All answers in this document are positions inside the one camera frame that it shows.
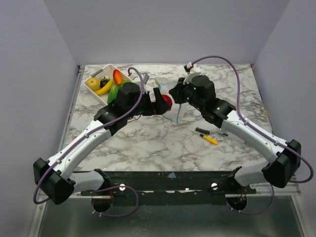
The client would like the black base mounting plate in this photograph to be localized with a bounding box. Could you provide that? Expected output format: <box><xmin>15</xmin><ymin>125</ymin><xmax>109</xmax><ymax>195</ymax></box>
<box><xmin>81</xmin><ymin>171</ymin><xmax>256</xmax><ymax>205</ymax></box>

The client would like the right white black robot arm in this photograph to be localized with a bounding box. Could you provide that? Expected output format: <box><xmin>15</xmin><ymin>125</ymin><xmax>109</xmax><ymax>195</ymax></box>
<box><xmin>169</xmin><ymin>76</ymin><xmax>301</xmax><ymax>194</ymax></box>

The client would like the black comb strip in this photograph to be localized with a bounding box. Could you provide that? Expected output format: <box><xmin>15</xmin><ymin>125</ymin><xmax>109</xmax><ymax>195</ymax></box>
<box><xmin>195</xmin><ymin>127</ymin><xmax>210</xmax><ymax>135</ymax></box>

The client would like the yellow toy pear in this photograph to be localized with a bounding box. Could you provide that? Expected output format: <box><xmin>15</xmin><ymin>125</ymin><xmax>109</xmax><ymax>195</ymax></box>
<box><xmin>86</xmin><ymin>78</ymin><xmax>100</xmax><ymax>91</ymax></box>

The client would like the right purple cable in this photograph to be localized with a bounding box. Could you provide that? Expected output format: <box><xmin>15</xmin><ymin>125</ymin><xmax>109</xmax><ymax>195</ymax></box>
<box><xmin>192</xmin><ymin>55</ymin><xmax>314</xmax><ymax>215</ymax></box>

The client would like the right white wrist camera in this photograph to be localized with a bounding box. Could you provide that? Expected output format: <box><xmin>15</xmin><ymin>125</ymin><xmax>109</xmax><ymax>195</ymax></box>
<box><xmin>183</xmin><ymin>62</ymin><xmax>201</xmax><ymax>84</ymax></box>

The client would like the clear zip top bag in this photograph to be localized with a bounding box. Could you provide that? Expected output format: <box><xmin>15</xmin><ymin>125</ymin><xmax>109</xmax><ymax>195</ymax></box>
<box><xmin>155</xmin><ymin>78</ymin><xmax>187</xmax><ymax>124</ymax></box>

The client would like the yellow toy banana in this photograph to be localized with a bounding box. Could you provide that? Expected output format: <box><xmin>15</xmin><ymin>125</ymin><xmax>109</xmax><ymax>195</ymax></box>
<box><xmin>94</xmin><ymin>79</ymin><xmax>114</xmax><ymax>96</ymax></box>

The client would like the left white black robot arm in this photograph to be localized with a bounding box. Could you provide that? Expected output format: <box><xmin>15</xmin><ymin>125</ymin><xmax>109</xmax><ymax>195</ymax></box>
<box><xmin>33</xmin><ymin>82</ymin><xmax>172</xmax><ymax>205</ymax></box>

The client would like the orange red toy mango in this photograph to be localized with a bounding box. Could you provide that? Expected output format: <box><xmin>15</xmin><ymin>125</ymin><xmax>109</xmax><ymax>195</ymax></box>
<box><xmin>113</xmin><ymin>69</ymin><xmax>123</xmax><ymax>85</ymax></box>

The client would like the white plastic basket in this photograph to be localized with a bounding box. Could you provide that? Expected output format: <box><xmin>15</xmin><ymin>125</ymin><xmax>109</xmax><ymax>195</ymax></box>
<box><xmin>84</xmin><ymin>64</ymin><xmax>132</xmax><ymax>105</ymax></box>

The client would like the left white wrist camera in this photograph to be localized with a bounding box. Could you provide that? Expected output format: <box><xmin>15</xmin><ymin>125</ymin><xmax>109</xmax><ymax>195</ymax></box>
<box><xmin>132</xmin><ymin>73</ymin><xmax>149</xmax><ymax>85</ymax></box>

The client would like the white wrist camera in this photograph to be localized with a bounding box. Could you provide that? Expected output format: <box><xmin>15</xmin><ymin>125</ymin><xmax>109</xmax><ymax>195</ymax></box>
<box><xmin>183</xmin><ymin>62</ymin><xmax>201</xmax><ymax>84</ymax></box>
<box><xmin>132</xmin><ymin>73</ymin><xmax>149</xmax><ymax>85</ymax></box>

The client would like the yellow black utility knife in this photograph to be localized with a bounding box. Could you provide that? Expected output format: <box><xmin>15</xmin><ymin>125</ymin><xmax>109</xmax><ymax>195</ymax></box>
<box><xmin>200</xmin><ymin>134</ymin><xmax>218</xmax><ymax>145</ymax></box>

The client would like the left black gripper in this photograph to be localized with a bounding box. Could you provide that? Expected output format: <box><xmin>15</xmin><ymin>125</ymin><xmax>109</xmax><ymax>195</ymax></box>
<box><xmin>126</xmin><ymin>87</ymin><xmax>170</xmax><ymax>118</ymax></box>

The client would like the green toy leaf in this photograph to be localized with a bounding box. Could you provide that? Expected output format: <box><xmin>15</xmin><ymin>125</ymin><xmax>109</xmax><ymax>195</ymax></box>
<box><xmin>121</xmin><ymin>79</ymin><xmax>132</xmax><ymax>87</ymax></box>
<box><xmin>107</xmin><ymin>84</ymin><xmax>120</xmax><ymax>104</ymax></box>

